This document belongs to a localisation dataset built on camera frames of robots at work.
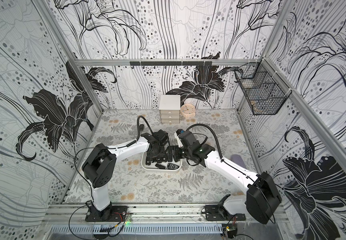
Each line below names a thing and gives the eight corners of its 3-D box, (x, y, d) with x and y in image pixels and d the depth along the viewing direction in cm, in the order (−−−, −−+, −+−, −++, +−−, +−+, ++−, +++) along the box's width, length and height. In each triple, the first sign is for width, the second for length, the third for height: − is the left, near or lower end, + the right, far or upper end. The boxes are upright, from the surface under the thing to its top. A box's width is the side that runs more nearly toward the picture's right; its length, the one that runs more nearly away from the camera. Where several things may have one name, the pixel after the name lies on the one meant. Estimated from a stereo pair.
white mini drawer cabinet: (159, 124, 113) (157, 110, 101) (161, 107, 124) (159, 94, 113) (180, 123, 113) (180, 110, 101) (180, 107, 124) (180, 93, 113)
